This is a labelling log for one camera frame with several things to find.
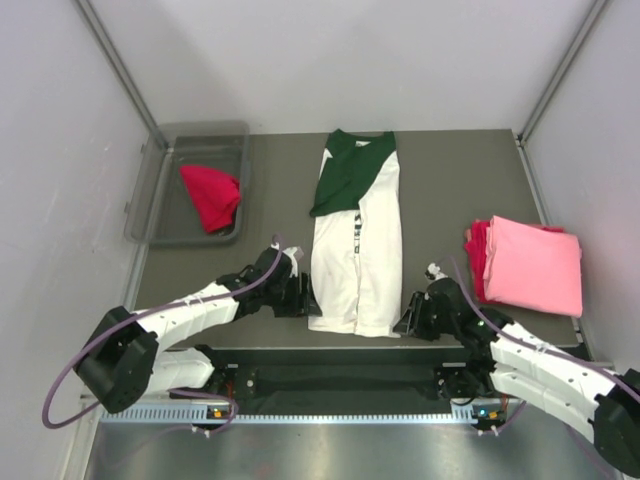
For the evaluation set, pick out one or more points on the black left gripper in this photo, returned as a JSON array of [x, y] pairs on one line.
[[303, 304]]

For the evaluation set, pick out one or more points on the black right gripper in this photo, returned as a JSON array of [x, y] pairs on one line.
[[411, 324]]

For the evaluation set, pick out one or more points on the white and green t-shirt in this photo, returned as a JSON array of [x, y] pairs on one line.
[[357, 256]]

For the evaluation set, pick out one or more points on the pink t-shirt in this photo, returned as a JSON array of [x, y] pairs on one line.
[[537, 265]]

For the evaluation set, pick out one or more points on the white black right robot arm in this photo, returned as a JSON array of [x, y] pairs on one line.
[[507, 359]]

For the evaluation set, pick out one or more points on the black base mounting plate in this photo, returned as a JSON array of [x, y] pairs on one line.
[[430, 373]]

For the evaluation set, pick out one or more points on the crimson red t-shirt in bin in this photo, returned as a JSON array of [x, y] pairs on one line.
[[214, 194]]

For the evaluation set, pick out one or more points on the clear grey plastic bin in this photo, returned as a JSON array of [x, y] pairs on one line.
[[161, 212]]

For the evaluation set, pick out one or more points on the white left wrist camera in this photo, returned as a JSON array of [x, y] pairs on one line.
[[294, 252]]

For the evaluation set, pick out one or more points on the left aluminium frame post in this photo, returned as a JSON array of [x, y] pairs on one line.
[[99, 32]]

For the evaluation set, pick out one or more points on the aluminium frame post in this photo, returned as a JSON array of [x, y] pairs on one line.
[[579, 39], [99, 32]]

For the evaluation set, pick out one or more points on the right aluminium frame post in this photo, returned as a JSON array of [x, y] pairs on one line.
[[579, 39]]

